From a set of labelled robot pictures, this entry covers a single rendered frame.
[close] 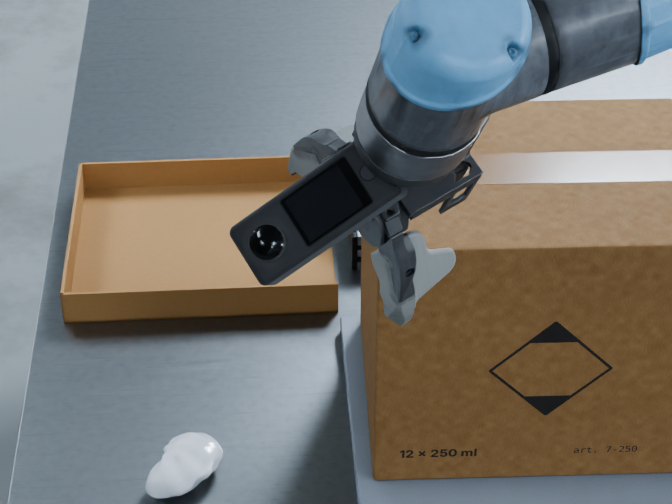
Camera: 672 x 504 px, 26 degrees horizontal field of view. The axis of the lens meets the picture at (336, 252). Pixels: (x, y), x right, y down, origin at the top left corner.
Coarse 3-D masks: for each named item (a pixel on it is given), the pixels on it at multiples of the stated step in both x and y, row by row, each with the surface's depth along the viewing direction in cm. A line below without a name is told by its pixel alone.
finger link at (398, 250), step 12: (384, 240) 99; (396, 240) 98; (408, 240) 99; (384, 252) 100; (396, 252) 99; (408, 252) 99; (396, 264) 99; (408, 264) 100; (396, 276) 101; (408, 276) 101; (396, 288) 102; (408, 288) 103
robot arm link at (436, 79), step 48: (432, 0) 78; (480, 0) 78; (528, 0) 81; (384, 48) 81; (432, 48) 77; (480, 48) 77; (528, 48) 80; (384, 96) 83; (432, 96) 79; (480, 96) 79; (528, 96) 83; (432, 144) 85
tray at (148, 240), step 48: (96, 192) 178; (144, 192) 178; (192, 192) 178; (240, 192) 178; (96, 240) 170; (144, 240) 170; (192, 240) 170; (96, 288) 163; (144, 288) 163; (192, 288) 157; (240, 288) 157; (288, 288) 158; (336, 288) 158
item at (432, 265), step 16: (416, 240) 102; (416, 256) 103; (432, 256) 104; (448, 256) 105; (384, 272) 102; (416, 272) 104; (432, 272) 105; (448, 272) 106; (384, 288) 104; (416, 288) 105; (384, 304) 106; (400, 304) 104; (400, 320) 107
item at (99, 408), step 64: (128, 0) 221; (192, 0) 221; (256, 0) 221; (320, 0) 221; (384, 0) 221; (128, 64) 205; (192, 64) 205; (256, 64) 205; (320, 64) 205; (640, 64) 205; (128, 128) 191; (192, 128) 191; (256, 128) 191; (320, 128) 191; (64, 192) 179; (64, 256) 169; (192, 320) 159; (256, 320) 159; (320, 320) 159; (64, 384) 151; (128, 384) 151; (192, 384) 151; (256, 384) 151; (320, 384) 151; (64, 448) 143; (128, 448) 143; (256, 448) 143; (320, 448) 143
